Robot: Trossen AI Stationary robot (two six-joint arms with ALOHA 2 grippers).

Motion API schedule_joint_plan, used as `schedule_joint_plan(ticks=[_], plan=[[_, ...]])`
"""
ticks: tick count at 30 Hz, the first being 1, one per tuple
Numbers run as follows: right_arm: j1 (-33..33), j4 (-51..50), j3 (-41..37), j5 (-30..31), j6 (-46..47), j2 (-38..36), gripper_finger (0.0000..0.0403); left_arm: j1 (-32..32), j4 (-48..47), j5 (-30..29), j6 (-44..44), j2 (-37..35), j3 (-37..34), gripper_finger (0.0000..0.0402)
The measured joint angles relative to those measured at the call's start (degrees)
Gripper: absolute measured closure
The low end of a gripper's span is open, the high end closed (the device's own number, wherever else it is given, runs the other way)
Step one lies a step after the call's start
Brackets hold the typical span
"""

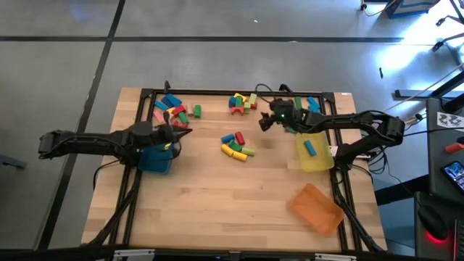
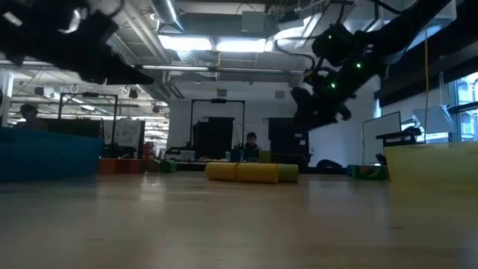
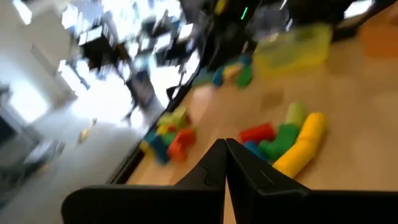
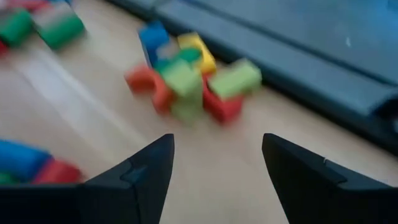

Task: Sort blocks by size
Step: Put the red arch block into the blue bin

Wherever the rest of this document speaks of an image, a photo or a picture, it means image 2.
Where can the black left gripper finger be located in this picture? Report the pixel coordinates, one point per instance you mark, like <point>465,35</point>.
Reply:
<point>130,74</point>

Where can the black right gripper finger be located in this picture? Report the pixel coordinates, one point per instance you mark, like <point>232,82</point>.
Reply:
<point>310,112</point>
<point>341,112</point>

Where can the wooden arch block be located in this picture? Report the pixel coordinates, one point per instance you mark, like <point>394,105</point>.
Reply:
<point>367,170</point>

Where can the green arch block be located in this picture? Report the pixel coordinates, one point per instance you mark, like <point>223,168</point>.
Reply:
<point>381,173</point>

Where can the yellow cylinder block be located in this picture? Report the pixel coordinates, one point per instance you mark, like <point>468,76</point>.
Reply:
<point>257,173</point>
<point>221,172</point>

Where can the brown cylinder block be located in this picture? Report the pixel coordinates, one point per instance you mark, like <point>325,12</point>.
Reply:
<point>152,166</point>

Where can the green cylinder block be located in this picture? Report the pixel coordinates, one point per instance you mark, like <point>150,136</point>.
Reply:
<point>168,166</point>

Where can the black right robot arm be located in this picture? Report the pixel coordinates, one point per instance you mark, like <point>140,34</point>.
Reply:
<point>396,30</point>

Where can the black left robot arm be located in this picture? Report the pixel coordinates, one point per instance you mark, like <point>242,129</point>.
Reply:
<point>33,33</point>

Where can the black cabinet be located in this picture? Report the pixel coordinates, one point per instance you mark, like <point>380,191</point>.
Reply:
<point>213,138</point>
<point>287,143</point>

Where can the whiteboard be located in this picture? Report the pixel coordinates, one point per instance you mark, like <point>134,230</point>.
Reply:
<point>381,136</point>

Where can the black bag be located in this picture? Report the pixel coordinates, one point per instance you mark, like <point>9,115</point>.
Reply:
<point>328,163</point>

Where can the grey ceiling pipe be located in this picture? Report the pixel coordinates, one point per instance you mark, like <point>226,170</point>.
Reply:
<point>186,68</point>

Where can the white patterned sheet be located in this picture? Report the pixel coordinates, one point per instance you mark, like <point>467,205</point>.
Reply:
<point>127,132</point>

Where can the blue block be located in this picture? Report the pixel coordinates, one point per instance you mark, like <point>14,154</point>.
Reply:
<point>350,170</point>

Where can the black desk equipment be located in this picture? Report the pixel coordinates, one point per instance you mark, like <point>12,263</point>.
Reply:
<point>399,135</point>

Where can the ceiling light panel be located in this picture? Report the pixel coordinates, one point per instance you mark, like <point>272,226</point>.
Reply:
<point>185,43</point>
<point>241,45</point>

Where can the person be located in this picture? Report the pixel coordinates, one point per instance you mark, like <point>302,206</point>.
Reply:
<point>251,143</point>
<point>30,119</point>

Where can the blue bag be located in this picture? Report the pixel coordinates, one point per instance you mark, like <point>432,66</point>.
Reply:
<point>236,156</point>

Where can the white storage box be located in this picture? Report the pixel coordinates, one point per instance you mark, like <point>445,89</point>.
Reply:
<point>181,155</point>

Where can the yellow bin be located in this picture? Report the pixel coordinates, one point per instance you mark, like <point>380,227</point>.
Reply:
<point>429,164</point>

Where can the blue bin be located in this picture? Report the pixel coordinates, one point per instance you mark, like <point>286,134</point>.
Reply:
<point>45,153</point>

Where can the ceiling air unit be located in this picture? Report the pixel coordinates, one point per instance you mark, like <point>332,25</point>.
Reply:
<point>429,31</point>

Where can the window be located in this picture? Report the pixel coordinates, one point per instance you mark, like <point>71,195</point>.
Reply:
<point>467,108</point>

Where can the black frame rig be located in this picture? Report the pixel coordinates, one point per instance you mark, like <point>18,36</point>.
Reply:
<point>89,95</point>
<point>218,101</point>

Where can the silver air duct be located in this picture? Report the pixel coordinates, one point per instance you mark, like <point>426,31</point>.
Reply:
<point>166,13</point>

